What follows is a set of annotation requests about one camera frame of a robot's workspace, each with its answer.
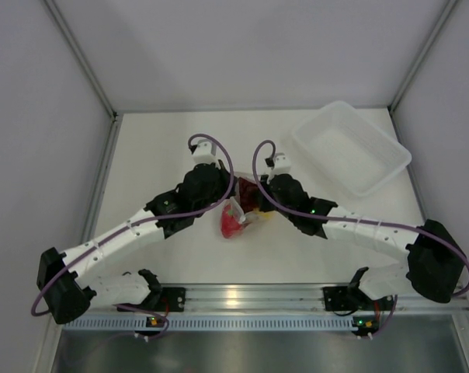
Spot yellow fake bell pepper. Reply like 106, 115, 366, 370
248, 209, 274, 221

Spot purple fake grapes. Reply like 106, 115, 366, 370
238, 177, 259, 213

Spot clear zip top bag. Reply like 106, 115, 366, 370
220, 172, 275, 239

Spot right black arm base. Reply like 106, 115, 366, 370
322, 286, 359, 312

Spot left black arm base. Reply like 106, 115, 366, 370
125, 286, 186, 312

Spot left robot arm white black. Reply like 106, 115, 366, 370
36, 162, 236, 325

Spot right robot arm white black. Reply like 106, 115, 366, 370
259, 173, 465, 309

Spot red fake strawberry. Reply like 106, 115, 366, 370
220, 204, 244, 239

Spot white plastic basket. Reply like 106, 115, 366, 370
291, 101, 412, 197

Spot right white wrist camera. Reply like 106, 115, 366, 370
265, 152, 291, 182

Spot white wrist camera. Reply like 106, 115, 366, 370
189, 140, 217, 166
265, 152, 291, 182

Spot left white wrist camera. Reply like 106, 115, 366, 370
189, 140, 217, 166

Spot aluminium mounting rail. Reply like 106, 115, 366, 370
47, 282, 468, 314

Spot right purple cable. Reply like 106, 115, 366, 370
252, 139, 469, 298

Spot purple cable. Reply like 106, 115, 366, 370
252, 139, 469, 298
31, 134, 236, 315

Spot white slotted cable duct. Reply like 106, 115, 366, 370
63, 314, 358, 332

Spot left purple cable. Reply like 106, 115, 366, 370
31, 134, 236, 315

